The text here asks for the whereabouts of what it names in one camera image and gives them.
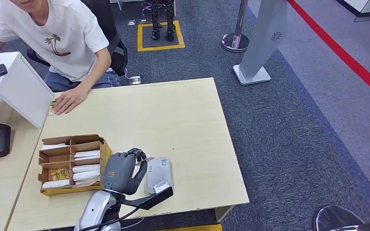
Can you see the person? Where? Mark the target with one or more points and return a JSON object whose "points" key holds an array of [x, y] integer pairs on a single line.
{"points": [[67, 32]]}

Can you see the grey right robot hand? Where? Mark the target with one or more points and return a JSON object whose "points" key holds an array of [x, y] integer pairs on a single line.
{"points": [[121, 173]]}

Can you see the cardboard card organizer box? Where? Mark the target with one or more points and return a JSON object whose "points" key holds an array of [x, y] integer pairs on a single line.
{"points": [[105, 153]]}

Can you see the white key card sleeve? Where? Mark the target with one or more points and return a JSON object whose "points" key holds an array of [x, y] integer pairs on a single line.
{"points": [[87, 168], [87, 175], [52, 146], [87, 154], [55, 184], [87, 182]]}

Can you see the black office chair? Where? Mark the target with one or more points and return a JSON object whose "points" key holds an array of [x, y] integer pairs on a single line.
{"points": [[118, 54]]}

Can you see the grey kiosk stand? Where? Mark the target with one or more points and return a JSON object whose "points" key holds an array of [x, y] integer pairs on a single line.
{"points": [[264, 35]]}

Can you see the gold room key card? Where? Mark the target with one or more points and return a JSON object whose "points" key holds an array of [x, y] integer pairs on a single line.
{"points": [[59, 174]]}

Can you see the white table leg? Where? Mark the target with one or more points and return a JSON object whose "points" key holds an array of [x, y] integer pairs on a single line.
{"points": [[225, 213]]}

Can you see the yellow floor tape strip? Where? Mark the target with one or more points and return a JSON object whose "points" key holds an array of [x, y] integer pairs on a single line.
{"points": [[191, 228]]}

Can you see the round chrome base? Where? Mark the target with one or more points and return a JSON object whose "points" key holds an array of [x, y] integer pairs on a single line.
{"points": [[335, 220]]}

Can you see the metal floor socket plate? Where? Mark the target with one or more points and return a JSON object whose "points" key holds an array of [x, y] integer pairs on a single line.
{"points": [[135, 80]]}

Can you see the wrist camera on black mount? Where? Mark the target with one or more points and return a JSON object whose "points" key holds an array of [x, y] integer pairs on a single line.
{"points": [[153, 197]]}

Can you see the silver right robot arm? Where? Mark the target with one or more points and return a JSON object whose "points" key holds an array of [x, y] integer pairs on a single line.
{"points": [[94, 207]]}

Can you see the person's hand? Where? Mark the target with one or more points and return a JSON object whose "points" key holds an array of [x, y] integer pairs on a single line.
{"points": [[70, 100]]}

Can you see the small floor plate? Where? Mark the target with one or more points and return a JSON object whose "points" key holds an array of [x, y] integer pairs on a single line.
{"points": [[143, 21], [131, 22]]}

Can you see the chrome stanchion post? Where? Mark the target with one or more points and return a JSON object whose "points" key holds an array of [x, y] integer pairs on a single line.
{"points": [[235, 41]]}

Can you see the white box partition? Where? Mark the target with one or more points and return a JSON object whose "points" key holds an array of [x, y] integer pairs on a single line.
{"points": [[19, 86]]}

